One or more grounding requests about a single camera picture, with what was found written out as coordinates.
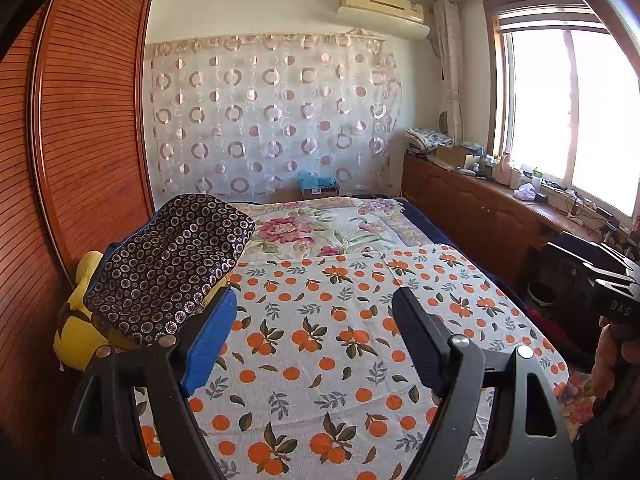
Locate sheer circle-patterned curtain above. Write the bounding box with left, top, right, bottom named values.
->
left=145, top=32, right=403, bottom=198

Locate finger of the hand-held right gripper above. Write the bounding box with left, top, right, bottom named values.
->
left=542, top=242, right=626, bottom=286
left=562, top=232, right=638, bottom=278

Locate floral blanket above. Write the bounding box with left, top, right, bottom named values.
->
left=230, top=196, right=601, bottom=428

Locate wooden framed window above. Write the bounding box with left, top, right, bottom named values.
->
left=485, top=0, right=640, bottom=221

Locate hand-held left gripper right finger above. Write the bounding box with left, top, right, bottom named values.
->
left=391, top=286, right=573, bottom=480

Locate stack of folded cloths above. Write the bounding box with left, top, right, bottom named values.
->
left=404, top=127, right=453, bottom=153

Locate orange fruit print cloth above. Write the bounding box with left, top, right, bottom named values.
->
left=132, top=242, right=571, bottom=480

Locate navy circle-patterned shirt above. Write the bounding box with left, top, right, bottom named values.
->
left=82, top=193, right=256, bottom=348

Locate wooden sliding wardrobe door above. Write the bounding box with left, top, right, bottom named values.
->
left=0, top=0, right=156, bottom=461

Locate tied pale window curtain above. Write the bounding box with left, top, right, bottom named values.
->
left=432, top=0, right=468, bottom=146

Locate yellow plush toy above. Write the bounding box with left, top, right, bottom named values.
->
left=52, top=250, right=131, bottom=371

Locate person's right hand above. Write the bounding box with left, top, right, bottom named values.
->
left=591, top=320, right=640, bottom=411

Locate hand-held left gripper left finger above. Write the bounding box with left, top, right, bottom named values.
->
left=62, top=287, right=238, bottom=480

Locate black waste bin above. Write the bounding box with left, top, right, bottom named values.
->
left=527, top=280, right=557, bottom=307

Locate cream wall air conditioner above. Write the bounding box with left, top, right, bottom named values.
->
left=336, top=0, right=431, bottom=41

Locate brown cardboard box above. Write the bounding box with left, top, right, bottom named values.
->
left=436, top=146, right=471, bottom=168

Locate low wooden cabinet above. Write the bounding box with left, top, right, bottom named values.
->
left=402, top=152, right=640, bottom=271

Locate cardboard box with blue cloth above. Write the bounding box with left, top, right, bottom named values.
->
left=298, top=170, right=341, bottom=198

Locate pink bottle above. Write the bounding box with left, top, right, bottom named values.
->
left=492, top=151, right=512, bottom=184

